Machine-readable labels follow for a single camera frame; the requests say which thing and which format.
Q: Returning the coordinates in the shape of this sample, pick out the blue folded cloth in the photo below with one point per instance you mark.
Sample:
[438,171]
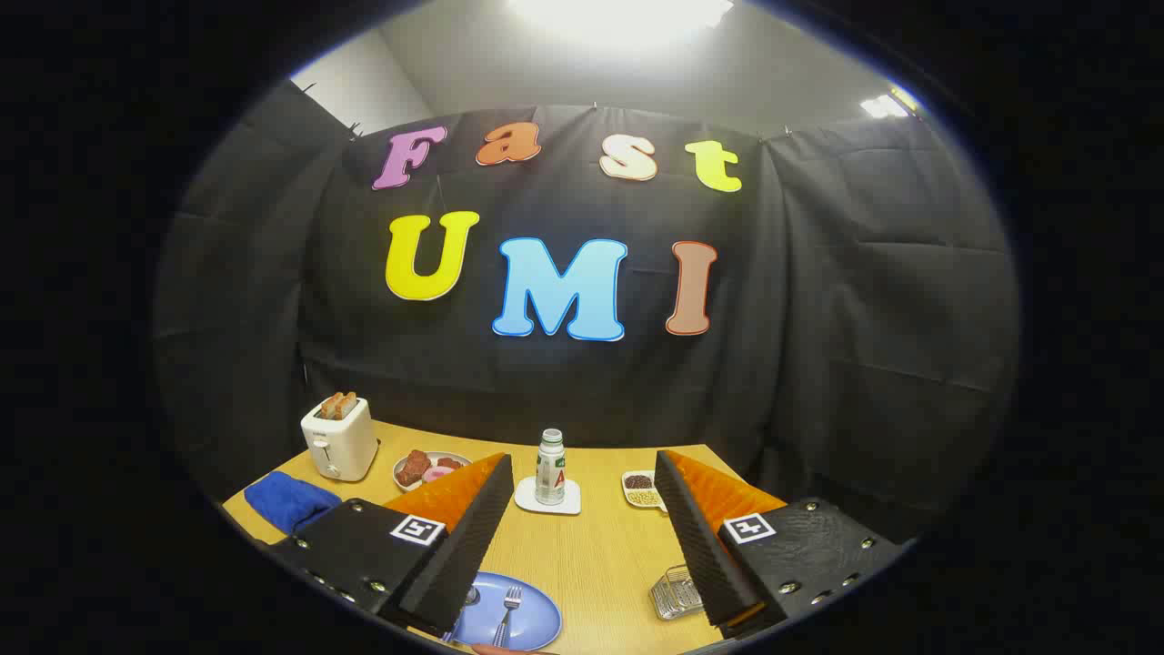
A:
[289,500]

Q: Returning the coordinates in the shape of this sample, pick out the plastic drink bottle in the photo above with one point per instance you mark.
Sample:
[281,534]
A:
[550,473]

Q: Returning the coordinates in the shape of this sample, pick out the white divided dish with beans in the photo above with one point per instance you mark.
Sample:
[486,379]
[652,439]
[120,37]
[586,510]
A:
[641,489]

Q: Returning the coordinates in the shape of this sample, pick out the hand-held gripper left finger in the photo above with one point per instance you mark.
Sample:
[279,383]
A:
[464,555]

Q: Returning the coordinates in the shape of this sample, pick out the small ceiling light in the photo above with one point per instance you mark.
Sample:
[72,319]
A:
[884,105]

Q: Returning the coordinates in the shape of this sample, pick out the white square coaster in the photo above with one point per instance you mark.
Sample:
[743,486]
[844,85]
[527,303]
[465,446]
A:
[527,500]

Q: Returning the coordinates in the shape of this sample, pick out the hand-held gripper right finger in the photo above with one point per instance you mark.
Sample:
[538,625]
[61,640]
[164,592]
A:
[705,555]

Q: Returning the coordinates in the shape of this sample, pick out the brown cake piece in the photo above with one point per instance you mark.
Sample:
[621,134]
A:
[414,468]

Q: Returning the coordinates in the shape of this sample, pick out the ceiling light panel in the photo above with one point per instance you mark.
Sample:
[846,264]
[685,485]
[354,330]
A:
[618,18]

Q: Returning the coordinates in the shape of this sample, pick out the toast slices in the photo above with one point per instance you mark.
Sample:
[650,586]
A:
[338,406]

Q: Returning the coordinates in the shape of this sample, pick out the white toaster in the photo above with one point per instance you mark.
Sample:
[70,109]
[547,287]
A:
[341,446]

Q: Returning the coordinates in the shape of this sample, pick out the small plate with food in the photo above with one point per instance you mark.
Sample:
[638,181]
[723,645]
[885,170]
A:
[435,484]

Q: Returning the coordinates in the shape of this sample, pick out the blue round plate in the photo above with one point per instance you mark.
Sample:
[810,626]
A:
[536,614]

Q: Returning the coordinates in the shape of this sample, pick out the pink food piece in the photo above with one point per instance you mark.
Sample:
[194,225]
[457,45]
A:
[436,474]

